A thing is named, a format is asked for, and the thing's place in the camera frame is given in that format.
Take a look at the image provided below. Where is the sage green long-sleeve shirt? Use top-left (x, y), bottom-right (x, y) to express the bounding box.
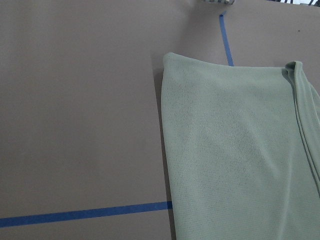
top-left (161, 52), bottom-right (320, 240)

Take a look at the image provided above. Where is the blue tape line crosswise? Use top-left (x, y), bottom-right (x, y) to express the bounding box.
top-left (0, 201), bottom-right (173, 228)

